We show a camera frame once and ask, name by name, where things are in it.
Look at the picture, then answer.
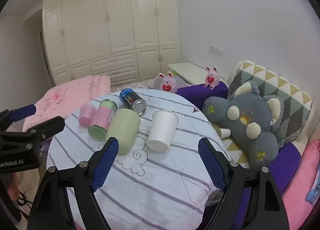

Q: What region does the cream wardrobe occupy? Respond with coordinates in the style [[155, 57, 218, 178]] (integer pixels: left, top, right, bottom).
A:
[[41, 0, 181, 87]]

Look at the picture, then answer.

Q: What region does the pink floral blanket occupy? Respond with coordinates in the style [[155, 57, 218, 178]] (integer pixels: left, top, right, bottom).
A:
[[22, 75, 112, 133]]

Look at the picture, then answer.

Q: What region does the small paper cup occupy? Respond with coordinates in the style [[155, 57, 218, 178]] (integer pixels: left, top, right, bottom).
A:
[[215, 126, 232, 138]]

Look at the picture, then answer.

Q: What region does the purple pillow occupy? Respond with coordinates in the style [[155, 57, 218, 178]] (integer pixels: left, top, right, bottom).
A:
[[176, 81, 229, 111]]

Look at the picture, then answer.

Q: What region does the pink plastic cup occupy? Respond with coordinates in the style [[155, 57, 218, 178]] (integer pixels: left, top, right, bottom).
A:
[[79, 103, 97, 127]]

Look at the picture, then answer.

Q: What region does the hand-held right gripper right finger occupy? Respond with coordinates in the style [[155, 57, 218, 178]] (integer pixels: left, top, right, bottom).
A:
[[198, 137, 288, 230]]

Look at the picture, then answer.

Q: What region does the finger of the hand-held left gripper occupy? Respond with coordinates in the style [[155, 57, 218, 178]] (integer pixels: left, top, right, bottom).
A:
[[0, 104, 37, 133], [23, 116, 66, 146]]

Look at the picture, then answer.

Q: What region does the triangle pattern cushion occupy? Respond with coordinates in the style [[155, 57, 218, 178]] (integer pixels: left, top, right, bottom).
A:
[[227, 61, 313, 148]]

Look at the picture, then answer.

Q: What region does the pink and green tin can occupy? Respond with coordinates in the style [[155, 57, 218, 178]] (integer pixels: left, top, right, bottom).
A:
[[87, 99, 118, 142]]

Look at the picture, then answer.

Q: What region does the white patterned bed sheet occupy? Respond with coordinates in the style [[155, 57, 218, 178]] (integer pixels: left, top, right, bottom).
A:
[[111, 79, 160, 93]]

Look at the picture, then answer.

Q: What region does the pink fleece blanket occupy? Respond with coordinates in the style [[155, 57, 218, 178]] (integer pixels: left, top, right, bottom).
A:
[[282, 140, 320, 212]]

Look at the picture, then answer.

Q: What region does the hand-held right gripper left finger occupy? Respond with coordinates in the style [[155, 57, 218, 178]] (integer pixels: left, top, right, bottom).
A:
[[26, 137, 119, 230]]

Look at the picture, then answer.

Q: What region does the white paper cup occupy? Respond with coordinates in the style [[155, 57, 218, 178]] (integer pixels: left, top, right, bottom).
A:
[[147, 110, 179, 152]]

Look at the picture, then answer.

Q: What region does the purple bed sheet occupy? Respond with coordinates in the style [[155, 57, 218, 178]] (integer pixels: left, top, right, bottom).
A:
[[207, 142, 310, 230]]

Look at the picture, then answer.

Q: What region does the grey plush toy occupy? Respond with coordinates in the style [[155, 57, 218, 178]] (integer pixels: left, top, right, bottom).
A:
[[202, 81, 284, 170]]

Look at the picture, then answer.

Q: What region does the white wall socket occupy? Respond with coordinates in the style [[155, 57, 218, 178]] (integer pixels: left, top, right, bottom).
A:
[[209, 45, 224, 55]]

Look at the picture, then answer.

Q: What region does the light blue printed cloth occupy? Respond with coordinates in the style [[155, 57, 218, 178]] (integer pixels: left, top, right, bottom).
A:
[[307, 177, 320, 206]]

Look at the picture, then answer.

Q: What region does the pink bunny plush toy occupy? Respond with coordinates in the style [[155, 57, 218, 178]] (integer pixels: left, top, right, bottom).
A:
[[204, 66, 221, 89], [153, 71, 178, 94]]

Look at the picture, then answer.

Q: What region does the light green cup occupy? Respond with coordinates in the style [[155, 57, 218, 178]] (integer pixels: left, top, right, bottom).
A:
[[105, 108, 141, 155]]

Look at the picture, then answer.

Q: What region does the white bedside table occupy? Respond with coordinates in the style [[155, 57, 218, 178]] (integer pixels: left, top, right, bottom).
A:
[[167, 62, 228, 86]]

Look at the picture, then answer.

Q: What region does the blue tin can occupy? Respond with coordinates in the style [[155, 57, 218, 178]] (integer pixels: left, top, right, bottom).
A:
[[119, 89, 147, 116]]

